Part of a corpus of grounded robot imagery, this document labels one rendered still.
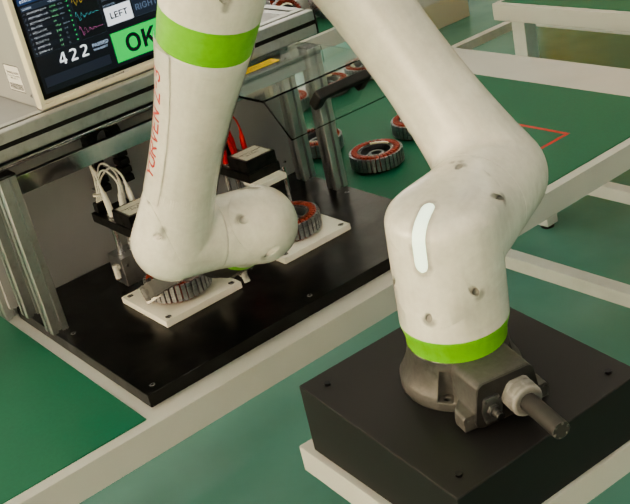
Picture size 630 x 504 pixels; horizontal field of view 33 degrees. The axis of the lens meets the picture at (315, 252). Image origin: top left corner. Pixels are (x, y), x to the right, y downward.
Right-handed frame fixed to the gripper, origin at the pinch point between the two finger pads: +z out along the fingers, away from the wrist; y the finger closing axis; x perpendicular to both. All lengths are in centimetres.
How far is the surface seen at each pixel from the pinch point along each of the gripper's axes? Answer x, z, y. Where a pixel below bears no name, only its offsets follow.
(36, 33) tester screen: 43.7, -10.0, -5.4
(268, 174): 9.1, 0.1, 24.8
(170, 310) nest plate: -4.2, -3.0, -5.1
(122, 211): 14.2, 1.3, -2.5
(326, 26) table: 52, 102, 126
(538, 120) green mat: -5, 2, 89
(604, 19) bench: 11, 34, 157
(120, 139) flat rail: 24.6, -3.0, 1.5
